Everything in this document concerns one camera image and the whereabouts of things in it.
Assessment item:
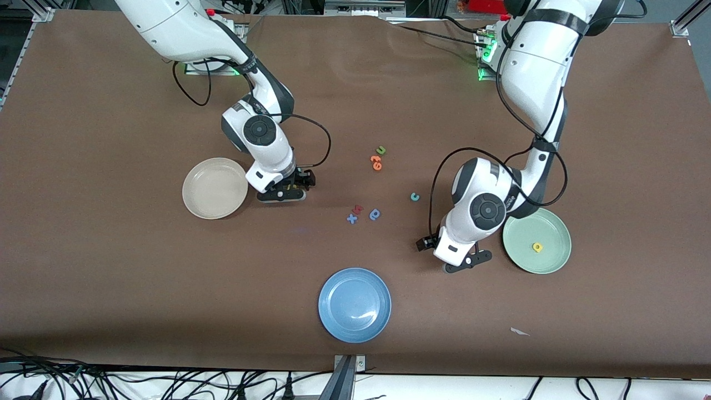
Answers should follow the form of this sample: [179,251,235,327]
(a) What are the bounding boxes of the grey metal bracket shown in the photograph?
[319,354,367,400]

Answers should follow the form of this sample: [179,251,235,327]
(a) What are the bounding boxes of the grey metal box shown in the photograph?
[325,0,406,17]

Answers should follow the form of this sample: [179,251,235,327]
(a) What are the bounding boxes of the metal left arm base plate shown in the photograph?
[475,27,503,82]

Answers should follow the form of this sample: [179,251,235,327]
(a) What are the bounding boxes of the red box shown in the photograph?
[467,0,509,14]

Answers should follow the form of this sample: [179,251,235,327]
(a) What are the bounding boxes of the brown table cover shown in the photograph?
[0,8,711,381]

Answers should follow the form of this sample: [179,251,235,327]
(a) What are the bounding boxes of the blue plate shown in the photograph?
[318,268,392,343]

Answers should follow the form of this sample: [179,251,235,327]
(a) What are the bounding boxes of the beige brown plate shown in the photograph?
[182,158,249,220]

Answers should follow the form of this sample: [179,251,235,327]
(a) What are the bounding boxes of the aluminium frame corner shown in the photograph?
[0,7,56,112]
[669,0,706,38]

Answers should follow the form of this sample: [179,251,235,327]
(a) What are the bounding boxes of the green plate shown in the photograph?
[503,207,572,274]

